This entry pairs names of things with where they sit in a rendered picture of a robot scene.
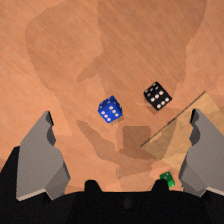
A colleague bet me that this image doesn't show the blue die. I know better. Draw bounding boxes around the blue die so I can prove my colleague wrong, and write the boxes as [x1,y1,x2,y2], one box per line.
[98,96,122,123]

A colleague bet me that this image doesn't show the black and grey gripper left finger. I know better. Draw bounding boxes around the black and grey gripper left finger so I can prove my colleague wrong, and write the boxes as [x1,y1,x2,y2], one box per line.
[0,111,70,224]

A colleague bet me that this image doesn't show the tan mat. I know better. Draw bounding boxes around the tan mat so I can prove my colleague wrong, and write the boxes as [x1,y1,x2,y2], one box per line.
[140,91,224,171]

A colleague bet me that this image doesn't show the green die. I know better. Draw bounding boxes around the green die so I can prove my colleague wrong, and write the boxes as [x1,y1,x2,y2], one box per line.
[159,172,176,187]

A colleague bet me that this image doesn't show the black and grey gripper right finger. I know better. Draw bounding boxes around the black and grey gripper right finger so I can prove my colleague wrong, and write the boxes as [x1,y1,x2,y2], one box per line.
[178,109,224,214]

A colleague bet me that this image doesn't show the black die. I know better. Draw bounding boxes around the black die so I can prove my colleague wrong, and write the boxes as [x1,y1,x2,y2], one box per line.
[143,81,172,111]

